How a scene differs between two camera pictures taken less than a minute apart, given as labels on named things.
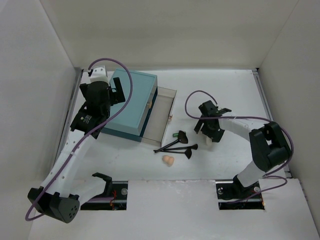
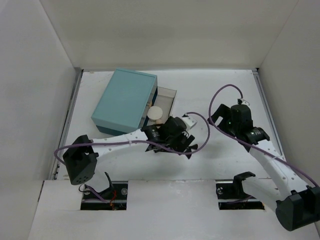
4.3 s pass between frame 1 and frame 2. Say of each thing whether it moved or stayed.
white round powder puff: moved
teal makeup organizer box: stayed
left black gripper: moved
